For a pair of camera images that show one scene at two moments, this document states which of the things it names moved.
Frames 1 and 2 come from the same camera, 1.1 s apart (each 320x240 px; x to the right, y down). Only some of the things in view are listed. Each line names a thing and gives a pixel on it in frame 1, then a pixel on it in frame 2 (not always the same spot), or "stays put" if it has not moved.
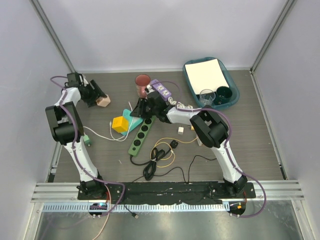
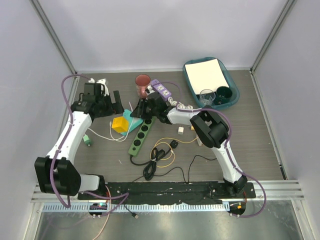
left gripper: (91, 102) → (115, 108)
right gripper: (139, 111) stays put
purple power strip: (163, 92) stays put
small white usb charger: (180, 130) stays put
